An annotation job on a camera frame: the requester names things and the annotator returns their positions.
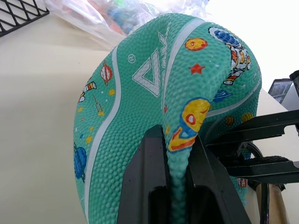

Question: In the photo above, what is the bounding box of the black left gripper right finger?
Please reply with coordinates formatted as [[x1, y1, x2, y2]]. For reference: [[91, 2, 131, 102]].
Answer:
[[185, 135, 252, 224]]

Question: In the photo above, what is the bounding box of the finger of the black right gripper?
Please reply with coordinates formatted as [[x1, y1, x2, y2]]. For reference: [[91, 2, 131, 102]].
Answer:
[[218, 155, 299, 184], [205, 109, 299, 148]]

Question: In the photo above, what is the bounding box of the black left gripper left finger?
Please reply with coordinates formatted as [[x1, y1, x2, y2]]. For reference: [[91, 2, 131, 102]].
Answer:
[[116, 124, 173, 224]]

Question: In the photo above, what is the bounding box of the black pump hose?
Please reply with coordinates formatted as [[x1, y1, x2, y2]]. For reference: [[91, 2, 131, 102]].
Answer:
[[242, 141, 271, 224]]

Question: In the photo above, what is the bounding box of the gold and black hand pump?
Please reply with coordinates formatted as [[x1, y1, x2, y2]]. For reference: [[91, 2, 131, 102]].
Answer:
[[253, 182, 292, 224]]

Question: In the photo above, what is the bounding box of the teal deflated cartoon-print ball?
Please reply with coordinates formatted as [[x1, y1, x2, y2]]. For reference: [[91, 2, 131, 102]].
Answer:
[[73, 13, 262, 224]]

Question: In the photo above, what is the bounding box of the small monitor screen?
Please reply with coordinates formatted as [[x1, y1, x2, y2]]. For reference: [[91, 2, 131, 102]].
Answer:
[[268, 78, 294, 105]]

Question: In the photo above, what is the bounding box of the plastic bag with colourful items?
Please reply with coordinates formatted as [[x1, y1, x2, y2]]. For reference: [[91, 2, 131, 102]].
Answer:
[[45, 0, 211, 51]]

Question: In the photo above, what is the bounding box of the black wire rack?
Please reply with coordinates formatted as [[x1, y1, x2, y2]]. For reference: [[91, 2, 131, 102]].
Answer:
[[0, 0, 50, 38]]

